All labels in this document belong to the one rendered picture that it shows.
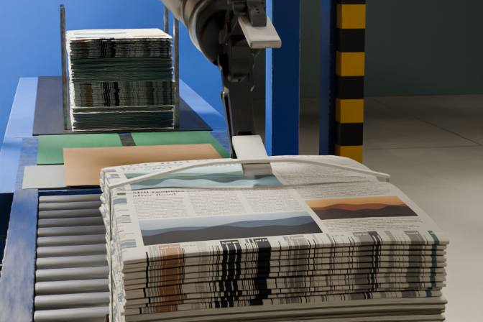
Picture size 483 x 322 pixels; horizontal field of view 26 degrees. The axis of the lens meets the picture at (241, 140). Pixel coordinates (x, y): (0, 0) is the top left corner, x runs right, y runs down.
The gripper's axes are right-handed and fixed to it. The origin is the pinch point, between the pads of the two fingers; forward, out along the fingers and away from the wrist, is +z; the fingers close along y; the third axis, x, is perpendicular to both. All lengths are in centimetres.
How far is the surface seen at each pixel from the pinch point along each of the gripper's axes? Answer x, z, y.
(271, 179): -1.9, -0.8, 9.1
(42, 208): 23, -84, 63
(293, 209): -1.6, 10.4, 5.8
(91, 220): 14, -72, 59
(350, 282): -4.6, 20.0, 7.3
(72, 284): 18, -36, 46
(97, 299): 15, -29, 44
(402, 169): -190, -445, 271
